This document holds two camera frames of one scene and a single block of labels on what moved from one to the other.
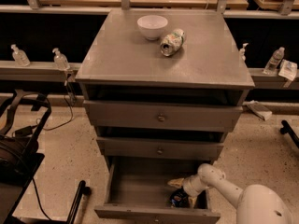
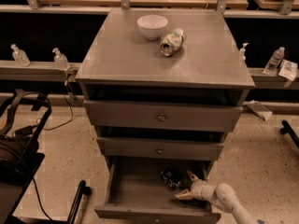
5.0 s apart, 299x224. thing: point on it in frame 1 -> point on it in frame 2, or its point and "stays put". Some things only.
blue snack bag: (179, 199) -> (172, 176)
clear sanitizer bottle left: (60, 61) stays put
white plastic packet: (288, 69) stays put
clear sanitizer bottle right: (243, 50) stays put
